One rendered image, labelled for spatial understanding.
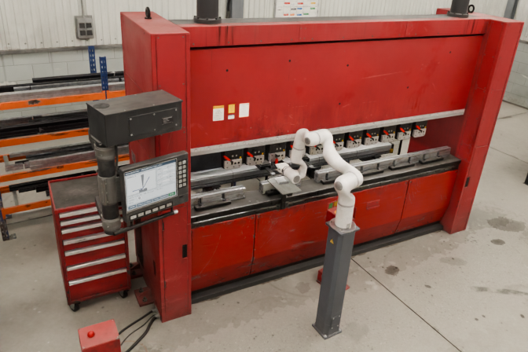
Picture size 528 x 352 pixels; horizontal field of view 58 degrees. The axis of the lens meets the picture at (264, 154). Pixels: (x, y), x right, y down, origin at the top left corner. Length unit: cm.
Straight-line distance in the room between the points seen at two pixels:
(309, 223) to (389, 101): 132
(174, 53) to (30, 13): 433
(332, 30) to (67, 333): 312
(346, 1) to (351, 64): 544
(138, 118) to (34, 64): 465
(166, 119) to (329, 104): 162
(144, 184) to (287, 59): 148
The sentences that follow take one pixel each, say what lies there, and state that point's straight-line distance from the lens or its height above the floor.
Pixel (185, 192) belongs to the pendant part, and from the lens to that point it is 315.
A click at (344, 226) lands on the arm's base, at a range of 346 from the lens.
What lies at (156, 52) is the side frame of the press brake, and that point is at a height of 219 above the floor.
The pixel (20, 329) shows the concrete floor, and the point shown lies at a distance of 433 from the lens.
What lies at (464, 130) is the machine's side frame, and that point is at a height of 119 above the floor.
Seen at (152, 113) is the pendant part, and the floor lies 190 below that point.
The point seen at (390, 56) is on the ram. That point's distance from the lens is 430.
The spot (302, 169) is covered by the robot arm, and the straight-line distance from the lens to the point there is 371.
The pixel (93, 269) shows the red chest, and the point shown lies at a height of 41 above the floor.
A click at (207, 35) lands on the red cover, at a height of 224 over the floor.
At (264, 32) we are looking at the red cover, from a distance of 351.
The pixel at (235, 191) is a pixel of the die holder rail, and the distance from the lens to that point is 391.
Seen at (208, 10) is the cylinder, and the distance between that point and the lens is 340.
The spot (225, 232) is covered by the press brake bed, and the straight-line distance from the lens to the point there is 393.
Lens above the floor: 288
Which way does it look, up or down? 25 degrees down
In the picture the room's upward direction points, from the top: 4 degrees clockwise
